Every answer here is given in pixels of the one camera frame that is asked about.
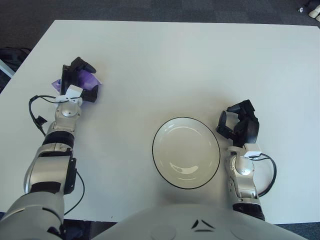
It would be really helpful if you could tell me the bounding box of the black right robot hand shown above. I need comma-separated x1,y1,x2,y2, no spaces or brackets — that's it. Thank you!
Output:
215,99,260,148

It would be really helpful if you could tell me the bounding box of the white plate with black rim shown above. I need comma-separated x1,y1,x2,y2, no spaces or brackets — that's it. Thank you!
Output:
151,116,221,190

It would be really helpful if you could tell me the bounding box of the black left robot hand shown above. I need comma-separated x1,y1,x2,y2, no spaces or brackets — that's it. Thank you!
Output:
60,56,100,103

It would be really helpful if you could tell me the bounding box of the white panel with blue edge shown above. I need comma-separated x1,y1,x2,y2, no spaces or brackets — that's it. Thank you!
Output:
0,58,16,83

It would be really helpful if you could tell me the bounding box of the grey robot torso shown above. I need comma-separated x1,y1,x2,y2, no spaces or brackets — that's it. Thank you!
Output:
92,203,303,240

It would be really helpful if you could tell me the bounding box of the purple tissue paper pack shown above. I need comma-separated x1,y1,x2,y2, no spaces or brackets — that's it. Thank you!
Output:
50,70,102,107

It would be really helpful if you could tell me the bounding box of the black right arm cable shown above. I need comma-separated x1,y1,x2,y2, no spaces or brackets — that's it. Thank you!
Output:
249,152,278,198

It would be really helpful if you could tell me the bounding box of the black bag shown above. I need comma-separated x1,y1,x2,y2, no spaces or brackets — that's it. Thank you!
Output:
0,47,32,73

